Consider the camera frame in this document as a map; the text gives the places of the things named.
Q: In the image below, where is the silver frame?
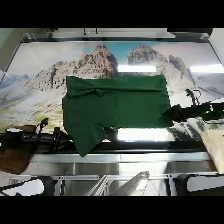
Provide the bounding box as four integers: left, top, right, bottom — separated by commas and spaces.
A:
0, 151, 224, 197

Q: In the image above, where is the green T-shirt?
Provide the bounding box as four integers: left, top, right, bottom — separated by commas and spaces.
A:
61, 74, 175, 158

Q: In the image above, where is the brown garment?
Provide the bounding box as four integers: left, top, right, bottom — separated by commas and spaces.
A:
0, 124, 38, 175

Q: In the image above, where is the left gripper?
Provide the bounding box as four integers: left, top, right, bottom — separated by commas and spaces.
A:
49, 126, 74, 153

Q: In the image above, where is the beige garment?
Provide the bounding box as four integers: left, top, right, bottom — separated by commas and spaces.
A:
199, 125, 224, 175

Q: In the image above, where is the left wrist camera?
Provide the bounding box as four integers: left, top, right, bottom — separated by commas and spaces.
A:
35, 117, 50, 135

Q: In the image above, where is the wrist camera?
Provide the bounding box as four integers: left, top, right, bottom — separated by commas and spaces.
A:
35, 117, 50, 135
184, 87, 201, 106

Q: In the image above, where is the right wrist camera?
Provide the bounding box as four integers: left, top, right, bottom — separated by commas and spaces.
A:
184, 87, 201, 106

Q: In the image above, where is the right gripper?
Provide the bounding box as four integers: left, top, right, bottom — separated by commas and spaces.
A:
161, 103, 192, 124

